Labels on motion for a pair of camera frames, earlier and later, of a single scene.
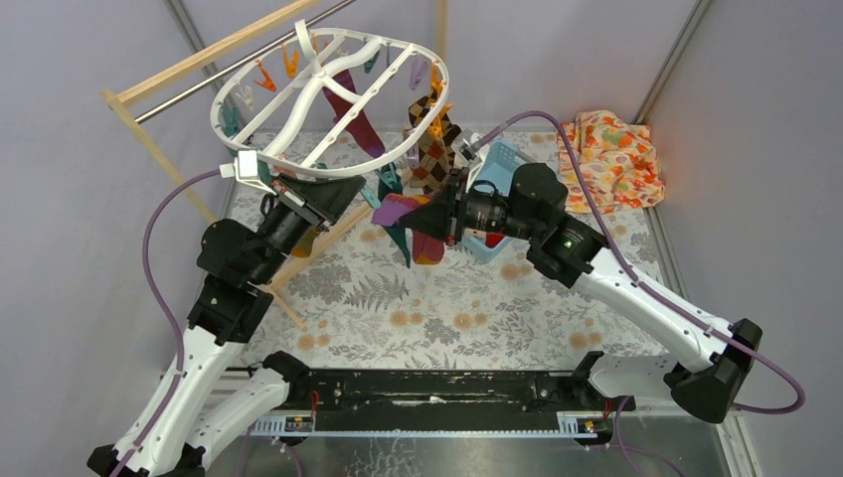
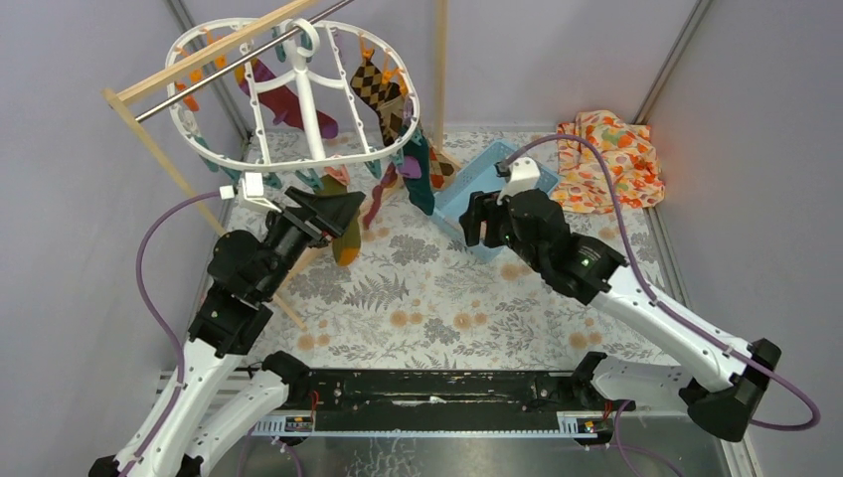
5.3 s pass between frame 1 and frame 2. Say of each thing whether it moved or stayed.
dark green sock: moved
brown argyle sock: moved
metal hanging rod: stayed
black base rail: stayed
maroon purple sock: moved
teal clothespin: moved
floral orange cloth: stayed
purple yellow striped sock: moved
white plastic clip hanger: moved
